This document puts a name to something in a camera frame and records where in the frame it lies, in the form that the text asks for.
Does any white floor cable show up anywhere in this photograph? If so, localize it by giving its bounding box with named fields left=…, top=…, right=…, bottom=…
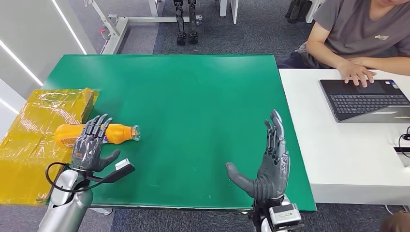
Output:
left=384, top=204, right=410, bottom=215

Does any black cable on desk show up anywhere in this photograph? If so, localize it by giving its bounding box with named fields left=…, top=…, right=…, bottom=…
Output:
left=398, top=126, right=410, bottom=159

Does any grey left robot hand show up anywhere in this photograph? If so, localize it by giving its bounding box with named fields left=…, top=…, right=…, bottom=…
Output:
left=71, top=114, right=121, bottom=173

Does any person's right hand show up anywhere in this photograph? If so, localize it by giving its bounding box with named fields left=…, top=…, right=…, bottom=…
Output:
left=337, top=61, right=377, bottom=88

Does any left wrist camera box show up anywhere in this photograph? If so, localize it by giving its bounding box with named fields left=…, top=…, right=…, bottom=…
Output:
left=85, top=158, right=136, bottom=185

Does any white desk socket box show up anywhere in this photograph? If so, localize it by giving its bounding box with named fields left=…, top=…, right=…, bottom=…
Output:
left=394, top=146, right=410, bottom=167

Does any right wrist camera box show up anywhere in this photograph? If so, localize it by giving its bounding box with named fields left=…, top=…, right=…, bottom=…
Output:
left=268, top=203, right=303, bottom=232

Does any orange juice bottle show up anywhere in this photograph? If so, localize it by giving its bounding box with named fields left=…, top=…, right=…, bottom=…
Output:
left=54, top=123, right=142, bottom=148

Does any green table mat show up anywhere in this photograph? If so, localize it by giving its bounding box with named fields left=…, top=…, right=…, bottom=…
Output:
left=42, top=54, right=318, bottom=213

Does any black left camera cable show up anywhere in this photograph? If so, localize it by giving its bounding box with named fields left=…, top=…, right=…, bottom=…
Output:
left=45, top=162, right=108, bottom=194

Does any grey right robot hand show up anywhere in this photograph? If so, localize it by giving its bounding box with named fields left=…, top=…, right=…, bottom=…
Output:
left=225, top=109, right=291, bottom=201

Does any white slanted furniture leg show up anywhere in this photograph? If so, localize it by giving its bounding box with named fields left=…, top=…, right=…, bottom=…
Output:
left=305, top=0, right=324, bottom=24

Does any black robot leg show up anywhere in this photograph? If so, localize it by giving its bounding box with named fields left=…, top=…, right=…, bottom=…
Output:
left=173, top=0, right=188, bottom=46
left=188, top=0, right=199, bottom=45

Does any white desk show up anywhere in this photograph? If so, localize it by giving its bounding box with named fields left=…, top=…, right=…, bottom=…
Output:
left=278, top=68, right=410, bottom=206

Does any yellow taped cardboard box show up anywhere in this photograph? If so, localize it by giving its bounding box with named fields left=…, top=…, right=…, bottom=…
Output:
left=0, top=87, right=100, bottom=205

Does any dark grey laptop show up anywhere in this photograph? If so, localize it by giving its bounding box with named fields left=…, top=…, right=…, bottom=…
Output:
left=319, top=79, right=410, bottom=124

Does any person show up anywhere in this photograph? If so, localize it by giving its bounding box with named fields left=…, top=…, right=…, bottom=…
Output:
left=277, top=0, right=410, bottom=88

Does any white metal stand frame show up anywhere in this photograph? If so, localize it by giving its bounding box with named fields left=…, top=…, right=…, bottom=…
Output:
left=84, top=0, right=204, bottom=55

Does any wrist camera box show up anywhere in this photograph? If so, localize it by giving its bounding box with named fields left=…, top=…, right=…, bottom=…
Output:
left=268, top=203, right=303, bottom=232
left=85, top=158, right=136, bottom=185

